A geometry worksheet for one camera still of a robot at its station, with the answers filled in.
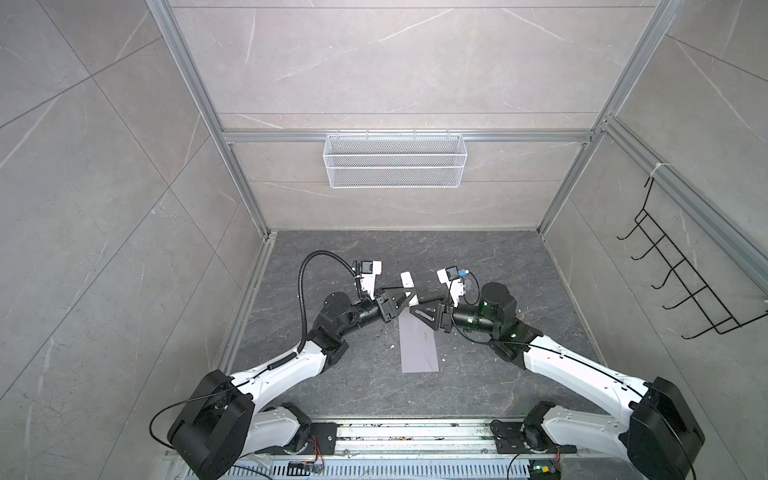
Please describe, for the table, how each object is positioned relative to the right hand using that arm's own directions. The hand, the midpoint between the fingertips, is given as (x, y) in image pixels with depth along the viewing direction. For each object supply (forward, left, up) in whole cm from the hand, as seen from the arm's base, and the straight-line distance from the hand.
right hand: (414, 307), depth 71 cm
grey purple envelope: (+1, -3, -25) cm, 25 cm away
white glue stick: (+4, +1, +5) cm, 7 cm away
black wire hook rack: (-9, -62, +8) cm, 63 cm away
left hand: (+3, 0, +5) cm, 6 cm away
